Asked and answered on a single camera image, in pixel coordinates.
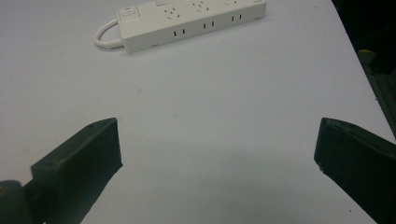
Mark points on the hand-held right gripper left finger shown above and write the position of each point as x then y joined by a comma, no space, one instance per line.
77,168

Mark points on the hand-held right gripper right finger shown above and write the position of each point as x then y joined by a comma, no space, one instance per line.
358,165

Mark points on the white power strip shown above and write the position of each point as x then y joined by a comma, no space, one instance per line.
186,23

